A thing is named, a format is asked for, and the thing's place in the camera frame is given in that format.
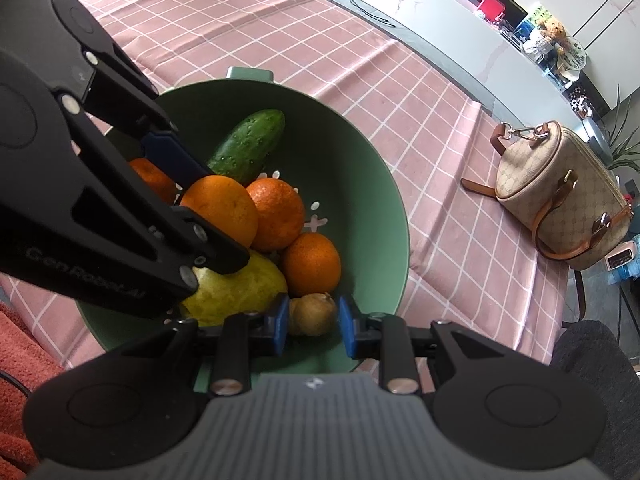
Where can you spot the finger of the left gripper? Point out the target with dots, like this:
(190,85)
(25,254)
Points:
(189,241)
(121,96)

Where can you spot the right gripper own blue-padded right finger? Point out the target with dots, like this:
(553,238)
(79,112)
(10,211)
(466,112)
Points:
(387,339)

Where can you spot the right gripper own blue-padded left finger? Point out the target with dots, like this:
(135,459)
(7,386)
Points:
(232,348)

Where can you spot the orange mandarin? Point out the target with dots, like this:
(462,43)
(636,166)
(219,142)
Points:
(226,205)
(281,214)
(311,264)
(160,183)

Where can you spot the brown longan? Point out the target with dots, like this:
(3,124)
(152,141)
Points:
(293,327)
(316,314)

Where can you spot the yellow-green pear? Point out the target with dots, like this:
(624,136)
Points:
(252,289)

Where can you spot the green cucumber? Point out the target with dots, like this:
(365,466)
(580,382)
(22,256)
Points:
(248,146)

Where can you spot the pink checkered tablecloth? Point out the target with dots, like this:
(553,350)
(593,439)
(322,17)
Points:
(471,262)

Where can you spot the green plastic colander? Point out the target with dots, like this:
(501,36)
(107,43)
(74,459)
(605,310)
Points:
(347,189)

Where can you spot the beige monogram handbag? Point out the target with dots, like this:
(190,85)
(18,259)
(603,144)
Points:
(552,182)

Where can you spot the white marble TV cabinet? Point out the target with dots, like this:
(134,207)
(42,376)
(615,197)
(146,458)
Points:
(473,55)

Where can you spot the potted green plant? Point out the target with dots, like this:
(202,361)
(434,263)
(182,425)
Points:
(621,132)

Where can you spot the red box on cabinet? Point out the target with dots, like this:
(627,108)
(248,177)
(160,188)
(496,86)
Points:
(491,10)

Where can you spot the teddy bear toy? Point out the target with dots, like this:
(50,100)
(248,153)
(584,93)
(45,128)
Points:
(546,42)

